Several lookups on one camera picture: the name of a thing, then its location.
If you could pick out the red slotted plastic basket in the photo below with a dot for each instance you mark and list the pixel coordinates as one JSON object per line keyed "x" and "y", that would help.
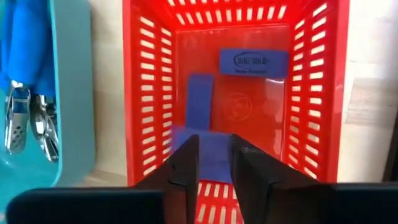
{"x": 236, "y": 109}

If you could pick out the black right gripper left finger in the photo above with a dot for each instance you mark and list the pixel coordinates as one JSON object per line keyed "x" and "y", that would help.
{"x": 124, "y": 205}

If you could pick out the blue rectangular eraser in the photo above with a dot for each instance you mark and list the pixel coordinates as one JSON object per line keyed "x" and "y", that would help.
{"x": 253, "y": 62}
{"x": 199, "y": 99}
{"x": 214, "y": 155}

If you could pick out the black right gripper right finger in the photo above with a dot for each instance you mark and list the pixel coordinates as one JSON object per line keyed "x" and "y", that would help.
{"x": 295, "y": 205}

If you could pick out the green plastic bin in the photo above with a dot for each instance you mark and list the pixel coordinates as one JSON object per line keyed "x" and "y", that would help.
{"x": 74, "y": 93}

